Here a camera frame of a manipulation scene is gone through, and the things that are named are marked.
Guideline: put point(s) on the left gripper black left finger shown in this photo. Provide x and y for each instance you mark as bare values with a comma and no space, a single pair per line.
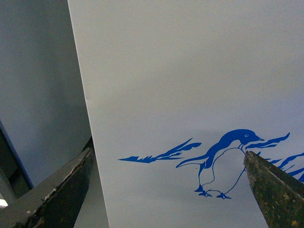
54,203

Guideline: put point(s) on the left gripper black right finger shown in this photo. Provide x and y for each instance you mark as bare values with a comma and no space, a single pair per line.
280,197

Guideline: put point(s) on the white chest freezer blue rim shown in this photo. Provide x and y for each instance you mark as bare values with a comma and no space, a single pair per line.
177,91

